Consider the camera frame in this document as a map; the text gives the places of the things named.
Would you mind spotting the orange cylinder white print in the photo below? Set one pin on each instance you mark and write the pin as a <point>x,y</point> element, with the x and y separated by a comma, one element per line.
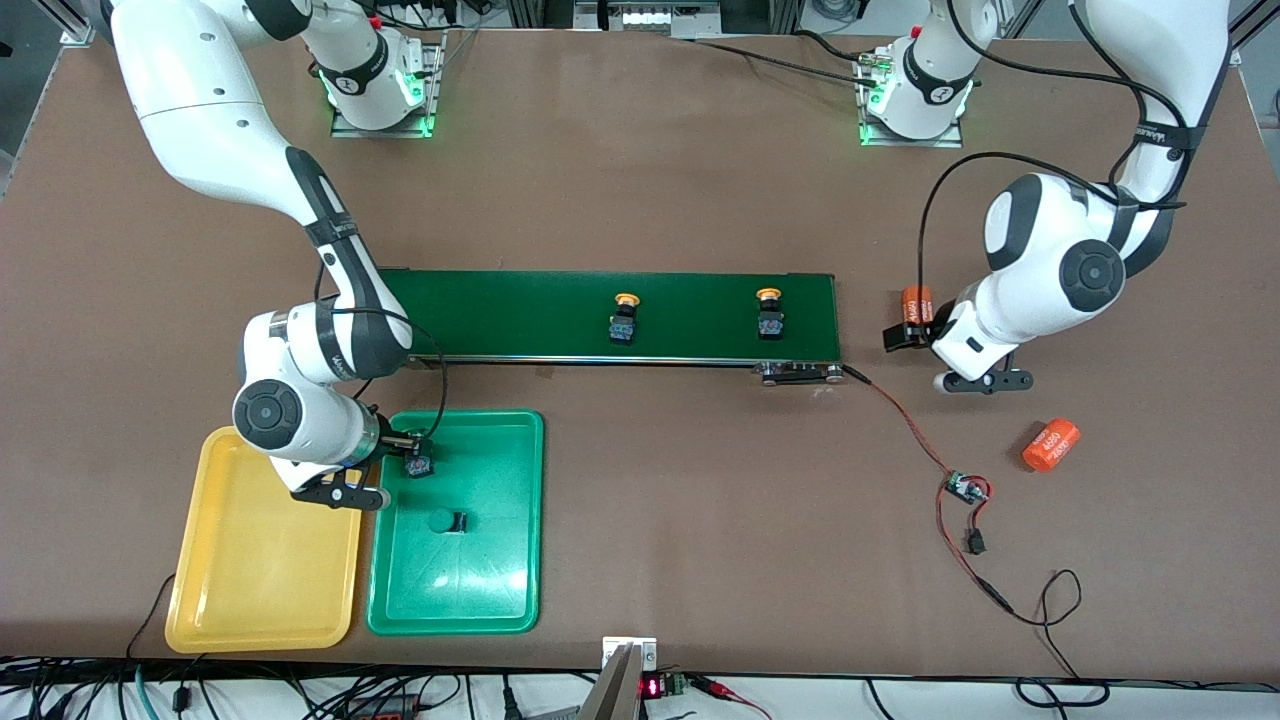
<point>915,303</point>
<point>1050,446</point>

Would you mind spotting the metal light box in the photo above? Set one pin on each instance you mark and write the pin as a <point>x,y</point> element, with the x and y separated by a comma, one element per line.
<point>650,18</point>

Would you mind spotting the green conveyor belt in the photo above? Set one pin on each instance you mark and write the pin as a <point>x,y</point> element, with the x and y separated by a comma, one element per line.
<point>700,315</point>

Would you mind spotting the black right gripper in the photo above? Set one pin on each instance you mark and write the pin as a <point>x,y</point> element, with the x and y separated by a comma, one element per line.
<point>391,442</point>

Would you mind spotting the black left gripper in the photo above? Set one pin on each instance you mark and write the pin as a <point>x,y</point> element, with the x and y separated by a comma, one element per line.
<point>938,318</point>

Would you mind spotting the green push button switch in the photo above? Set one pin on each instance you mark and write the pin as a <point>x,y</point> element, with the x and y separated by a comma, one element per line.
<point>421,466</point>
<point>445,521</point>

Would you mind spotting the aluminium frame post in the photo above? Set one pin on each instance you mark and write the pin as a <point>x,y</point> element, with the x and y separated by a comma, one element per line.
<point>80,30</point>

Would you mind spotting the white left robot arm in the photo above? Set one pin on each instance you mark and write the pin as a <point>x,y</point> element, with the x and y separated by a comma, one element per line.
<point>1040,270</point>

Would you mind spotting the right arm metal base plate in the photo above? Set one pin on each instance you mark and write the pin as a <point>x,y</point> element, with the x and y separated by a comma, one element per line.
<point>432,90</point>

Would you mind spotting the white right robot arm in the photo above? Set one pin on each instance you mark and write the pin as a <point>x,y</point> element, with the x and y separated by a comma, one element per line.
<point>200,110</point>

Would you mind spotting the grey metal camera bracket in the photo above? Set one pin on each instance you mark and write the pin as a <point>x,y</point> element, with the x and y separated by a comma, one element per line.
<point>625,690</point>

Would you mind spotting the red LED display module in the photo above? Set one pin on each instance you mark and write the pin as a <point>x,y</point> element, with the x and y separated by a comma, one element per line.
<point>652,687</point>

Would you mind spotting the small green circuit board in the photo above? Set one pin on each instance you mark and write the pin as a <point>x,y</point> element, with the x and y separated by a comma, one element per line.
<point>965,488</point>

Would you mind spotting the yellow push button switch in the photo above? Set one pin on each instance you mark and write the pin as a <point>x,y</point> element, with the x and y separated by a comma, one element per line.
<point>624,328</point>
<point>771,322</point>

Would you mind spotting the green plastic tray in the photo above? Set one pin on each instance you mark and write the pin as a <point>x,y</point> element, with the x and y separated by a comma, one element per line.
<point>480,580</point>

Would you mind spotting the yellow plastic tray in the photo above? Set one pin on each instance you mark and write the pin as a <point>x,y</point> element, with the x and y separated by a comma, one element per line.
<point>265,560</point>

